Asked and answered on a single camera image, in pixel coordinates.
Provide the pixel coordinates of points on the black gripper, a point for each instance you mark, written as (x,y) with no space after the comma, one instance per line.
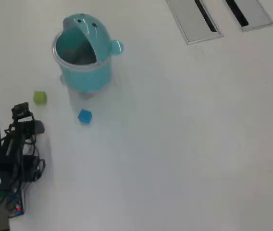
(23,127)

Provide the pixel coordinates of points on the green lego block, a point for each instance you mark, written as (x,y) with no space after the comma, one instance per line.
(40,97)

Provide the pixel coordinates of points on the blue lego block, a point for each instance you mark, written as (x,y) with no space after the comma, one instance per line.
(84,116)

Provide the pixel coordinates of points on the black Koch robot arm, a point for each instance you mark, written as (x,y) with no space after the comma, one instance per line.
(6,154)

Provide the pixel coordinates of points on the teal whale-shaped bin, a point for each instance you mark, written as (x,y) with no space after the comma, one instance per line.
(86,74)

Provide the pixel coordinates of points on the blue controller circuit board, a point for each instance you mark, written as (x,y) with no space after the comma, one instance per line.
(16,204)

